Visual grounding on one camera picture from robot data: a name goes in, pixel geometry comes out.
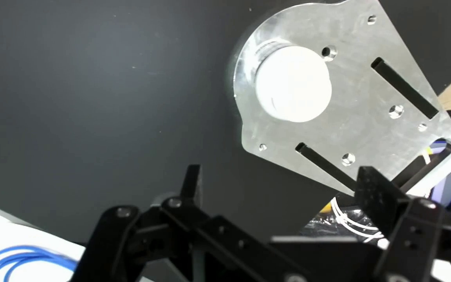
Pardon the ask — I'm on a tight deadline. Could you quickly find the clear bag of cables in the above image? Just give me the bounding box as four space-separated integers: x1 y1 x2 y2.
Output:
303 194 394 248

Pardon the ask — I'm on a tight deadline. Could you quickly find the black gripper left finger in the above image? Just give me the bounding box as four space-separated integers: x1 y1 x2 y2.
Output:
70 163 314 282

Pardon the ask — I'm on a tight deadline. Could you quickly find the large blue cable coil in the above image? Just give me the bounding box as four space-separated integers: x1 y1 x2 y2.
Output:
0 243 79 282

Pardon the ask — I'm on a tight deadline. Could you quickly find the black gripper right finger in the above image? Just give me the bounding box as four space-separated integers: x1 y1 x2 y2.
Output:
352 165 451 282

